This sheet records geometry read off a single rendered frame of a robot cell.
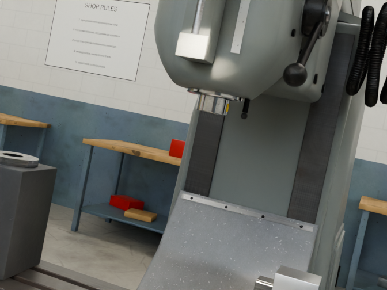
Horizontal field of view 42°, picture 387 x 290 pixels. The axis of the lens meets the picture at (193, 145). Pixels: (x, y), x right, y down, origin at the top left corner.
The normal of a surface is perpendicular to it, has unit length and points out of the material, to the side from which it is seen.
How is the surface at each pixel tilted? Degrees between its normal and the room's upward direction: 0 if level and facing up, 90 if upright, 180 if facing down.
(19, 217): 90
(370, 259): 90
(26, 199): 90
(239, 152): 90
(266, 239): 63
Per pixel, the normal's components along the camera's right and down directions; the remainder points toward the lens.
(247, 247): -0.21, -0.46
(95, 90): -0.34, -0.02
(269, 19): 0.33, 0.11
